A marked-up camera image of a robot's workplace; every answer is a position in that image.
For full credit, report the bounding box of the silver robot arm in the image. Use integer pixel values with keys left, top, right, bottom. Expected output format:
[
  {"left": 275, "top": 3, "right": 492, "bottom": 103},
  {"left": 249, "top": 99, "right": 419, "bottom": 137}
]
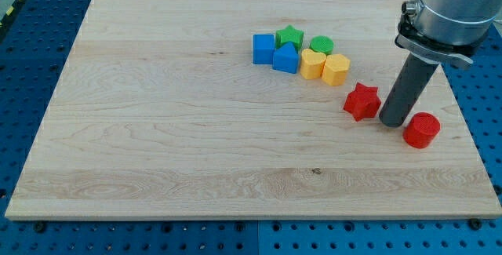
[{"left": 395, "top": 0, "right": 501, "bottom": 69}]

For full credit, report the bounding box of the green star block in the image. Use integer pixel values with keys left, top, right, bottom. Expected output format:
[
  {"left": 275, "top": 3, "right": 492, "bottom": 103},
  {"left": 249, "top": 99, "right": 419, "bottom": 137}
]
[{"left": 275, "top": 25, "right": 304, "bottom": 51}]

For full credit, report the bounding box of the yellow heart block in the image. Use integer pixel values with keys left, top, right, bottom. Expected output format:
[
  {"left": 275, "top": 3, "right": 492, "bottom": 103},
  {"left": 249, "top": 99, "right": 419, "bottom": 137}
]
[{"left": 300, "top": 49, "right": 327, "bottom": 79}]

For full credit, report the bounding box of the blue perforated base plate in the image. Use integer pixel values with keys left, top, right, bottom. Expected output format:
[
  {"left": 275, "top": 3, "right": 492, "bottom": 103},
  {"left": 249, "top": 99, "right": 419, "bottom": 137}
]
[{"left": 1, "top": 0, "right": 501, "bottom": 254}]

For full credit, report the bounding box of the yellow hexagon block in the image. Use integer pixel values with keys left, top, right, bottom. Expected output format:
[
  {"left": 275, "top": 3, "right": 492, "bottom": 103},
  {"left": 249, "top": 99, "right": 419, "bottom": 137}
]
[{"left": 321, "top": 54, "right": 351, "bottom": 86}]

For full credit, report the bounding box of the blue cube block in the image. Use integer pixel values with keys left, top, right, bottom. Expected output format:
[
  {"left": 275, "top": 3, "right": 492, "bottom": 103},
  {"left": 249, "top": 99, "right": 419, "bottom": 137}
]
[{"left": 253, "top": 34, "right": 275, "bottom": 64}]

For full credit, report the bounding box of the green cylinder block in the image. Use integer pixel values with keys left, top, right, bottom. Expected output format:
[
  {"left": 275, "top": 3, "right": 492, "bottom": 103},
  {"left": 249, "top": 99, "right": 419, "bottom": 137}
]
[{"left": 309, "top": 35, "right": 334, "bottom": 55}]

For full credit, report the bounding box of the red star block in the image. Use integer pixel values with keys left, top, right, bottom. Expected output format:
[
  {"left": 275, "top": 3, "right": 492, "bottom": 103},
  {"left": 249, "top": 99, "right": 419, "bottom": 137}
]
[{"left": 343, "top": 82, "right": 381, "bottom": 122}]

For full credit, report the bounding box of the red cylinder block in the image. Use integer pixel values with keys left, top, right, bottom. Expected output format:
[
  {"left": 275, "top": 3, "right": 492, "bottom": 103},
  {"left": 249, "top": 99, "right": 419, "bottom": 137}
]
[{"left": 402, "top": 112, "right": 441, "bottom": 149}]

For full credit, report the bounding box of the light wooden board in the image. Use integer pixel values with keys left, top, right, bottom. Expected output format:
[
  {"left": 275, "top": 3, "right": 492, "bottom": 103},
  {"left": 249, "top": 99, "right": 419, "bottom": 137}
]
[{"left": 5, "top": 0, "right": 501, "bottom": 220}]

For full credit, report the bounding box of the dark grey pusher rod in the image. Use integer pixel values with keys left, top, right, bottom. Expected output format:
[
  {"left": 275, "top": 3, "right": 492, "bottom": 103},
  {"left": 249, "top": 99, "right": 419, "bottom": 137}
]
[{"left": 379, "top": 53, "right": 439, "bottom": 128}]

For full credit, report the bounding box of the blue triangle block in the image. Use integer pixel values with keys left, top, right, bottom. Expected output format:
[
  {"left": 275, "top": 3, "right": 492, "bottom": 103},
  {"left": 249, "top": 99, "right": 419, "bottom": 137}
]
[{"left": 272, "top": 42, "right": 299, "bottom": 74}]

